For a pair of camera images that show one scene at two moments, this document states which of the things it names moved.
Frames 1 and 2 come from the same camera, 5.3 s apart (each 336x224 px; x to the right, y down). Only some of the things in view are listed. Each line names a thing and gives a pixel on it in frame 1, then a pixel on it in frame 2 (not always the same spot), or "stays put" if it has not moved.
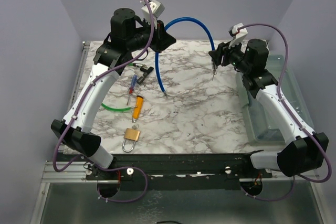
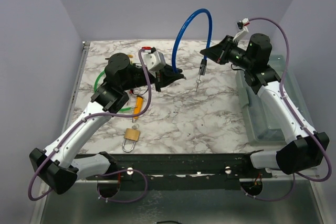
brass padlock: (130, 134) stays put
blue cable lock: (166, 27) → (203, 64)
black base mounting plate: (179, 171) stays put
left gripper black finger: (161, 40) → (174, 76)
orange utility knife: (137, 108) stays put
